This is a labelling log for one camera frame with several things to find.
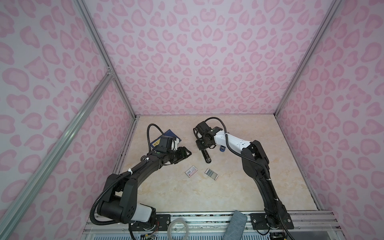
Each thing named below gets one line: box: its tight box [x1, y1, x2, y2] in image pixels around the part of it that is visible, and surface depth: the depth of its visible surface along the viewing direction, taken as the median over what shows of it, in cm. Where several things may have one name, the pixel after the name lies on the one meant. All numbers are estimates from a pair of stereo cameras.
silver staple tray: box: [204, 168, 219, 181], surface depth 91 cm
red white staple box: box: [185, 165, 198, 178], surface depth 91 cm
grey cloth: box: [222, 210, 248, 240], surface depth 71 cm
